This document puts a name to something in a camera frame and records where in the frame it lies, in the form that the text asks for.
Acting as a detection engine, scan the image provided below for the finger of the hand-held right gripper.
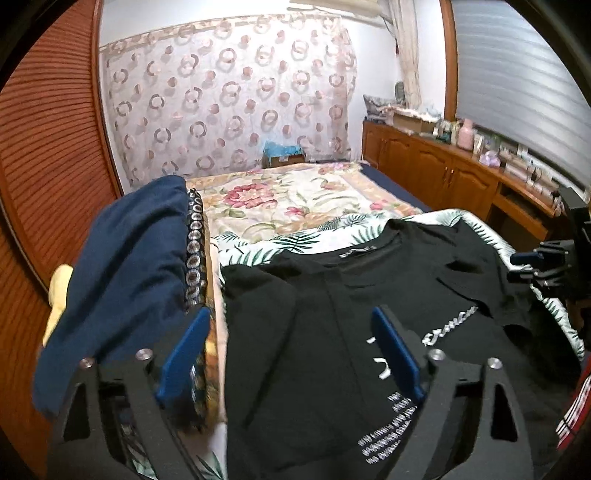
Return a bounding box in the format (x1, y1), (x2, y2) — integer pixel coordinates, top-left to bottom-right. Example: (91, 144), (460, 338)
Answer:
(510, 247), (570, 268)
(507, 268), (570, 289)

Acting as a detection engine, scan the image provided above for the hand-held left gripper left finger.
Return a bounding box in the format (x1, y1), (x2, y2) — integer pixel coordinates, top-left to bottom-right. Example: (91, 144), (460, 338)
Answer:
(46, 307), (212, 480)

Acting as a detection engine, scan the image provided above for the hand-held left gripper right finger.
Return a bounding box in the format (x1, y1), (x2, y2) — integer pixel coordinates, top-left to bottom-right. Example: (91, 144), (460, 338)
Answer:
(370, 305), (535, 480)

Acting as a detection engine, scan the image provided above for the black printed t-shirt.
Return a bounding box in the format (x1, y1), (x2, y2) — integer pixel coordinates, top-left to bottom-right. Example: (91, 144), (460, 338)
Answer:
(221, 217), (583, 480)

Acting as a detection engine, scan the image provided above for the stack of books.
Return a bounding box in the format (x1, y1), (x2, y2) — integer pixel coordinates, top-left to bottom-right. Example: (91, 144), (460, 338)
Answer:
(499, 143), (560, 195)

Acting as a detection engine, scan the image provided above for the navy blue cloth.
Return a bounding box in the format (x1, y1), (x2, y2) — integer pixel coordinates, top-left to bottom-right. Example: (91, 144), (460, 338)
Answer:
(32, 174), (193, 416)

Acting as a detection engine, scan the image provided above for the yellow plush toy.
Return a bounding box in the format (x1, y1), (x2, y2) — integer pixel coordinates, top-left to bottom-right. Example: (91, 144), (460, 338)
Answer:
(42, 265), (75, 347)

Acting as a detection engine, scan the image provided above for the wooden cabinet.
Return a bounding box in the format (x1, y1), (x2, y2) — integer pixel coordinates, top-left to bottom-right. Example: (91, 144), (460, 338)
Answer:
(361, 119), (573, 241)

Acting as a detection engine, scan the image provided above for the red striped cloth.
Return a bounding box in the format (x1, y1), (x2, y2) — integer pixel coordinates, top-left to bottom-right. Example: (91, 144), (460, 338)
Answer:
(554, 369), (591, 454)

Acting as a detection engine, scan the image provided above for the palm leaf bed sheet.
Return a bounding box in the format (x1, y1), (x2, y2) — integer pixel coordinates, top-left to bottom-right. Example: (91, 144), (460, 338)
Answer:
(117, 208), (585, 480)

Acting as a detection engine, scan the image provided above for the navy mattress cover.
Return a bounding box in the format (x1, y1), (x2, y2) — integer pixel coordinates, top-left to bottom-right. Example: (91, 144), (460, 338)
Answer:
(360, 164), (433, 213)

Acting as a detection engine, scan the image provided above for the grey window blind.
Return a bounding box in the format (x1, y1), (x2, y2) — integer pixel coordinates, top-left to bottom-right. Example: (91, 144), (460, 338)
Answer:
(450, 0), (591, 175)

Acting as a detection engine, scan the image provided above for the open cardboard box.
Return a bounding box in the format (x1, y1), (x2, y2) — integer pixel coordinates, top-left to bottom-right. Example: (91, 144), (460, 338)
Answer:
(392, 111), (437, 135)

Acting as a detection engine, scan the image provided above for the floral blanket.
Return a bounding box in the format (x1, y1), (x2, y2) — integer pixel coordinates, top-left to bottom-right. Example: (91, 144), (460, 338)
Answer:
(185, 161), (424, 247)

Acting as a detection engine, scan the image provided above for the patterned pillow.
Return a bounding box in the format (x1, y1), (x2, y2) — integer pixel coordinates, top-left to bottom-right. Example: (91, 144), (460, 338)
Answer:
(362, 95), (405, 122)

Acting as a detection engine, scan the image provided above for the cardboard box with blue cloth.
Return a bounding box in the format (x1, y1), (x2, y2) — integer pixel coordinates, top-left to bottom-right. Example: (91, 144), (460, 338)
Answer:
(262, 141), (306, 168)

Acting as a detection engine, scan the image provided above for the beige window curtain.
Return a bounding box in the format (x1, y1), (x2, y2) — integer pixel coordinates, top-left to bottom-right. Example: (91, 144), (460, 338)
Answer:
(388, 0), (424, 110)

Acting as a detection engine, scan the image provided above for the wooden louvered wardrobe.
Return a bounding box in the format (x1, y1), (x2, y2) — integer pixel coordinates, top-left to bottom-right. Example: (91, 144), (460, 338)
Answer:
(0, 0), (124, 476)

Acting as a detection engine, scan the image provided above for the circle-patterned sheer curtain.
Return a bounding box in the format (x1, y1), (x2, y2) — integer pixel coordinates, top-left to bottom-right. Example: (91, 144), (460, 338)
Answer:
(99, 16), (359, 190)

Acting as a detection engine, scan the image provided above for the beige air conditioner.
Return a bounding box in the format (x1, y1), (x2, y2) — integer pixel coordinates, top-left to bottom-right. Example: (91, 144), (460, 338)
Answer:
(286, 0), (393, 23)

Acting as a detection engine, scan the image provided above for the black ring-patterned cloth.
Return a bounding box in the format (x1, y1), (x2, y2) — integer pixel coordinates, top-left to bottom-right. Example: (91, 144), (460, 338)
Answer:
(184, 188), (216, 315)

